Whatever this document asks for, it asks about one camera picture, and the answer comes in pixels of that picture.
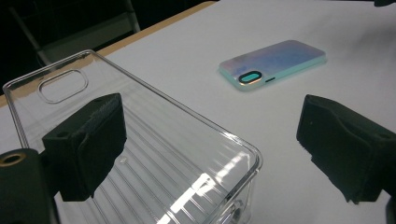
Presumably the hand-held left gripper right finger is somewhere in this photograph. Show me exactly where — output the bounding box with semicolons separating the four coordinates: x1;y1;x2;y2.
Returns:
295;94;396;205

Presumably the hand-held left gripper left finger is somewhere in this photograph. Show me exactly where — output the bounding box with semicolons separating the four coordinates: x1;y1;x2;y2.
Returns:
41;92;128;203

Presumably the clear ribbed plastic tray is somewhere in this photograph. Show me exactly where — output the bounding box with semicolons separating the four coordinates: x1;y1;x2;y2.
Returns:
2;49;264;224

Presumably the iridescent phone case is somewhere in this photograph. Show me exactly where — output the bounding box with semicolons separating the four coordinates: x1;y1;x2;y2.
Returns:
218;39;327;92

